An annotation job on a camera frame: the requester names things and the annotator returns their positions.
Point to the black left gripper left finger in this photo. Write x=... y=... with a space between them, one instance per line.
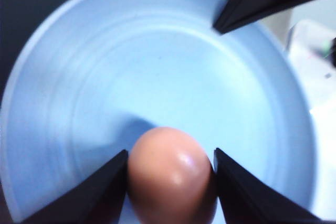
x=97 y=199

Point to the brown egg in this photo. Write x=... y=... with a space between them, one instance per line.
x=171 y=179

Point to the blue round plate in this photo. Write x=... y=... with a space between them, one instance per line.
x=88 y=77

